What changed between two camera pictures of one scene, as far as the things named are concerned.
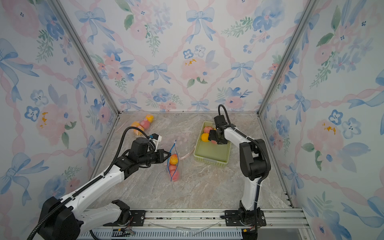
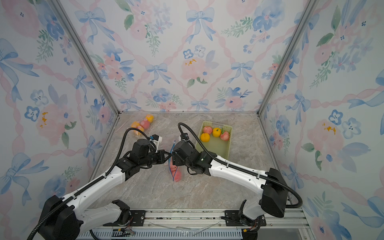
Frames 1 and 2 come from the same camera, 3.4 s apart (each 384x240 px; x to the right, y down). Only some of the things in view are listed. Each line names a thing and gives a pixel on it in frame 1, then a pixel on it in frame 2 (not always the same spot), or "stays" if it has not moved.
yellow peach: x=137 y=125 stays
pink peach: x=175 y=176 stays
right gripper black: x=212 y=136 -> x=176 y=158
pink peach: x=145 y=124 stays
